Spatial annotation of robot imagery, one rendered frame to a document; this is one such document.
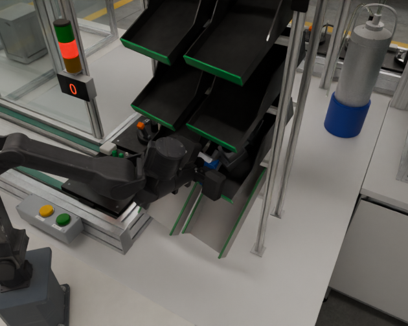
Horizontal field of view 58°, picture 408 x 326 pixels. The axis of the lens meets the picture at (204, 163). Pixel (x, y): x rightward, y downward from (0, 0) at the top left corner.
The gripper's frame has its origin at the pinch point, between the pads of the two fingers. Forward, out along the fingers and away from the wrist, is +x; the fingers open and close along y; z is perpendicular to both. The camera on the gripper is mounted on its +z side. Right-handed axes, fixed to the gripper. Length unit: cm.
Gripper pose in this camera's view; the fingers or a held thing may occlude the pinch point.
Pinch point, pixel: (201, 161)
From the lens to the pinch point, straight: 84.1
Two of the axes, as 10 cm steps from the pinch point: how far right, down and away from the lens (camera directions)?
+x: 6.0, -3.1, 7.3
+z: 2.0, -8.3, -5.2
